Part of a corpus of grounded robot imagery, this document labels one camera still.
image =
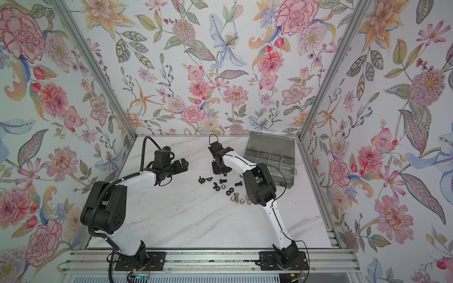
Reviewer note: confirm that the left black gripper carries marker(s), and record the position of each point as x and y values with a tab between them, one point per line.
179	168

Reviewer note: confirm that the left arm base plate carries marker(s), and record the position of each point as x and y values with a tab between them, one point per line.
139	261

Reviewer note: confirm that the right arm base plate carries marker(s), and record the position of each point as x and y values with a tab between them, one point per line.
274	261

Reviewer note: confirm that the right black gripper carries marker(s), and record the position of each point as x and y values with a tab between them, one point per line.
215	170

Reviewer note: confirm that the black hex nut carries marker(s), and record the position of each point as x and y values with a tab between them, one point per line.
230	191

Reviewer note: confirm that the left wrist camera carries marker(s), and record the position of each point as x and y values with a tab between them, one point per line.
162	158

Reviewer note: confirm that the grey plastic organizer box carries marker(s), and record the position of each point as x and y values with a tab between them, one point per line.
276	151

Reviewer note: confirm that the aluminium front rail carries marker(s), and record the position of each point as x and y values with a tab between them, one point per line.
224	261

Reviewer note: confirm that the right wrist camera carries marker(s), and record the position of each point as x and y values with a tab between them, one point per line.
215	147

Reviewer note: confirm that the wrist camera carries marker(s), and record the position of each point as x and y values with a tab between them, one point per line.
215	147
162	158

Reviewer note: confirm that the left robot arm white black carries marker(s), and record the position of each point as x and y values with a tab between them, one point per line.
105	209

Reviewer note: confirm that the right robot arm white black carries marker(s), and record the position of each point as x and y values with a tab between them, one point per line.
261	191

